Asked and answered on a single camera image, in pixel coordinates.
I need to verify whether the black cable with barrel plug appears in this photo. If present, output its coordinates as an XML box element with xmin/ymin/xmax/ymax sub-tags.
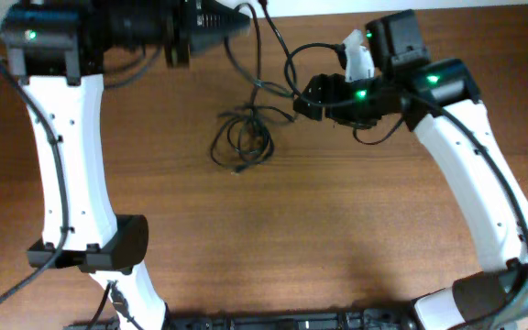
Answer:
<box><xmin>208</xmin><ymin>2</ymin><xmax>298</xmax><ymax>175</ymax></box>

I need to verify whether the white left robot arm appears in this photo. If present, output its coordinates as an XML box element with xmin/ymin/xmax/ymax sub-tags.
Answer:
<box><xmin>0</xmin><ymin>1</ymin><xmax>250</xmax><ymax>329</ymax></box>

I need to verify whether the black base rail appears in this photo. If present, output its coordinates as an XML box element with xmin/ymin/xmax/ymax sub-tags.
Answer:
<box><xmin>61</xmin><ymin>307</ymin><xmax>419</xmax><ymax>330</ymax></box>

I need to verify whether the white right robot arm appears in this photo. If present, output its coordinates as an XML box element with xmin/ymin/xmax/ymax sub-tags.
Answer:
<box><xmin>293</xmin><ymin>10</ymin><xmax>528</xmax><ymax>329</ymax></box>

